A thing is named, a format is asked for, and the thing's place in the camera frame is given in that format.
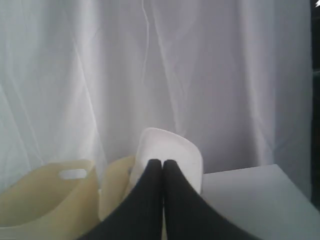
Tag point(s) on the white square ceramic plate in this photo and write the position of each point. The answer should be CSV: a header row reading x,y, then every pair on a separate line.
x,y
160,144

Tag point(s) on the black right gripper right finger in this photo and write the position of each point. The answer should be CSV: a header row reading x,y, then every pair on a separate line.
x,y
188,216

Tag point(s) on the cream bin triangle mark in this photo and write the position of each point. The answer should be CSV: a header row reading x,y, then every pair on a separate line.
x,y
58,201

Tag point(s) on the cream bin square mark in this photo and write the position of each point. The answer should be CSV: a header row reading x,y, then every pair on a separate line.
x,y
114,185

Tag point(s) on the white curtain backdrop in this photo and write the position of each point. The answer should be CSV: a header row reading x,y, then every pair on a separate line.
x,y
81,79

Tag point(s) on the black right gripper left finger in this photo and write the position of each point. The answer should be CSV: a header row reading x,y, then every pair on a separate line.
x,y
140,215

